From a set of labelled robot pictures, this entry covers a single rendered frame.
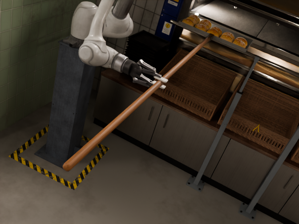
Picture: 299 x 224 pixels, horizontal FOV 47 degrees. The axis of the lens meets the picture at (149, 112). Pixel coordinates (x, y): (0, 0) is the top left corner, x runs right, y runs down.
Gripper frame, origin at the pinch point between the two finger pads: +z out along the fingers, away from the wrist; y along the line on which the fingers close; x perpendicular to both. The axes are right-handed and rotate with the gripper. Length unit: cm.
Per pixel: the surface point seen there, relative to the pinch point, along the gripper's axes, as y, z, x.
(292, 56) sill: 3, 61, -140
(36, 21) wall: 30, -123, -59
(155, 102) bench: 65, -21, -87
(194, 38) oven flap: 21, -19, -140
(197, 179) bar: 112, 38, -81
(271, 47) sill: 3, 43, -140
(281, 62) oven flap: 11, 56, -143
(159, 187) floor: 119, 13, -57
